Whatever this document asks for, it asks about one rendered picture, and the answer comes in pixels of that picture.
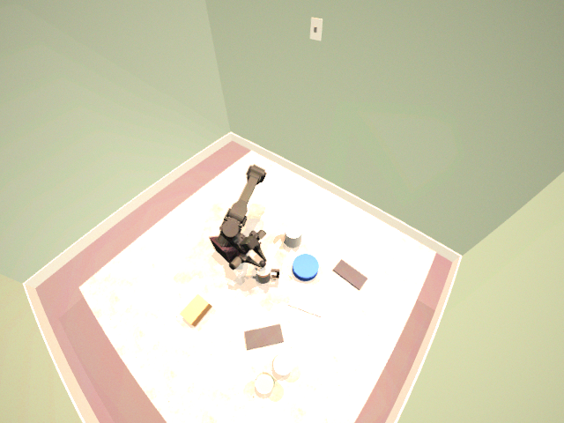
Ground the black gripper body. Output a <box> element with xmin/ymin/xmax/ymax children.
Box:
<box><xmin>228</xmin><ymin>230</ymin><xmax>266</xmax><ymax>271</ymax></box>

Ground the blue flat cylinder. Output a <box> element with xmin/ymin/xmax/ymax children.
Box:
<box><xmin>293</xmin><ymin>254</ymin><xmax>319</xmax><ymax>282</ymax></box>

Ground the white flat bar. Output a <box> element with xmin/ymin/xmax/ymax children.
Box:
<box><xmin>288</xmin><ymin>298</ymin><xmax>323</xmax><ymax>317</ymax></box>

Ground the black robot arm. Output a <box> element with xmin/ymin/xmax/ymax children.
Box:
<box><xmin>214</xmin><ymin>165</ymin><xmax>266</xmax><ymax>253</ymax></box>

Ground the glass coffee press with black knob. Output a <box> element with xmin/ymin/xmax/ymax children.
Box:
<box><xmin>255</xmin><ymin>259</ymin><xmax>279</xmax><ymax>286</ymax></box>

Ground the clear glass cylinder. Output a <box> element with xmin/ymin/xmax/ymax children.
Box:
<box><xmin>256</xmin><ymin>374</ymin><xmax>275</xmax><ymax>394</ymax></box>

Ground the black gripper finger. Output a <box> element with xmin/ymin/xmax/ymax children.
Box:
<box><xmin>253</xmin><ymin>242</ymin><xmax>267</xmax><ymax>261</ymax></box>
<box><xmin>241</xmin><ymin>255</ymin><xmax>262</xmax><ymax>268</ymax></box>

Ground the grey cylinder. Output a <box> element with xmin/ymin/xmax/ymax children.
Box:
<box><xmin>273</xmin><ymin>354</ymin><xmax>293</xmax><ymax>375</ymax></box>

